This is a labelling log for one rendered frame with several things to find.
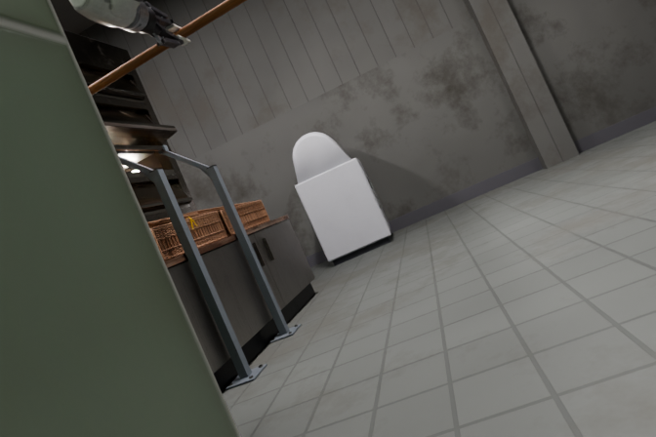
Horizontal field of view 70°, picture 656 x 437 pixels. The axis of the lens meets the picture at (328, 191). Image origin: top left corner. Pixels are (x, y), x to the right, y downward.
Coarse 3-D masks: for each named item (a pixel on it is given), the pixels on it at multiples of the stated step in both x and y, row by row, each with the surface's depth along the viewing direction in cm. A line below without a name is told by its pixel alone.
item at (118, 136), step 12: (108, 132) 258; (120, 132) 267; (132, 132) 276; (144, 132) 286; (156, 132) 297; (168, 132) 308; (120, 144) 281; (132, 144) 291; (144, 144) 303; (156, 144) 315
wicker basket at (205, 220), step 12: (192, 216) 249; (204, 216) 233; (216, 216) 243; (156, 228) 197; (168, 228) 204; (204, 228) 229; (216, 228) 239; (156, 240) 193; (168, 240) 254; (204, 240) 225; (216, 240) 233; (168, 252) 197; (180, 252) 205
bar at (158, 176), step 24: (144, 168) 198; (216, 168) 244; (168, 192) 196; (192, 240) 197; (240, 240) 241; (192, 264) 195; (264, 288) 240; (216, 312) 194; (288, 336) 233; (240, 360) 193; (240, 384) 188
